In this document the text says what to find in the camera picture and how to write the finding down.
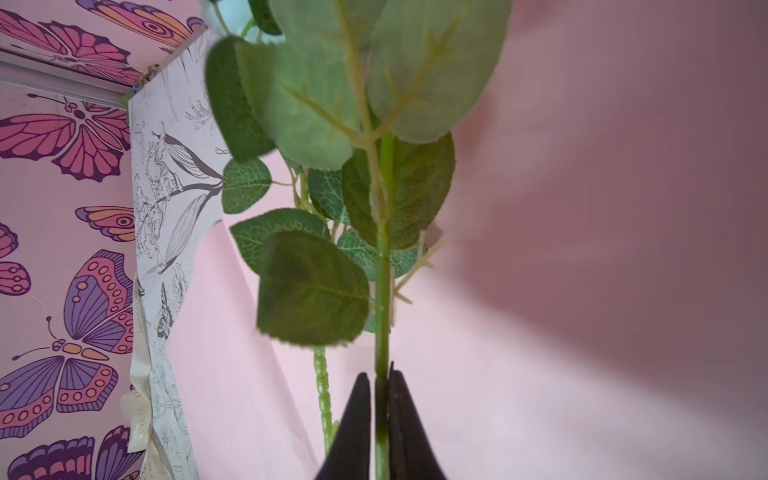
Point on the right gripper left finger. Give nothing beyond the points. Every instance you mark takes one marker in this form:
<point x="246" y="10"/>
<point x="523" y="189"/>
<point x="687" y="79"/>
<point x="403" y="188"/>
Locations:
<point x="349" y="455"/>

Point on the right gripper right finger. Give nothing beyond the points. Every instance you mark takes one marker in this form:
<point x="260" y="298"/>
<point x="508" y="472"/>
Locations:
<point x="410" y="454"/>

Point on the purple pink wrapping paper sheet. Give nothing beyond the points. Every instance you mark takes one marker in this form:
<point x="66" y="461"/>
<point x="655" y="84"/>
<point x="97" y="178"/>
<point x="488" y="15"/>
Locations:
<point x="598" y="309"/>

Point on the pink orange fake rose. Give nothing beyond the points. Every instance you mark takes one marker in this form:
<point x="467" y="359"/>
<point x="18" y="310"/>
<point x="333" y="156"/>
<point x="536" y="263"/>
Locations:
<point x="373" y="89"/>

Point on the white fake rose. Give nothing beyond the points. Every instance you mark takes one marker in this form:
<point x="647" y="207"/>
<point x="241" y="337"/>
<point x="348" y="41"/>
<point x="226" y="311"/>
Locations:
<point x="319" y="209"/>

